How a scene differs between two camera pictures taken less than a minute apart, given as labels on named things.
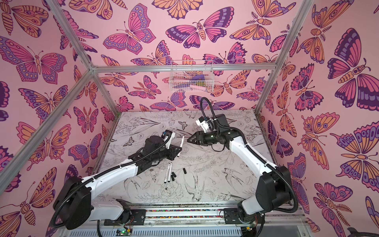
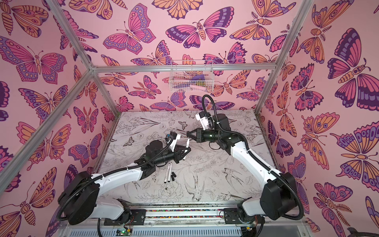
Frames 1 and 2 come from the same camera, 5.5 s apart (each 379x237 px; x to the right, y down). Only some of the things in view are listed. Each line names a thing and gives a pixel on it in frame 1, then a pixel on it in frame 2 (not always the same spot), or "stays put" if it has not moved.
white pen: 181,143 to 187,145
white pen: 165,181 stays put
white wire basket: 191,76 stays put
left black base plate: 138,217 stays put
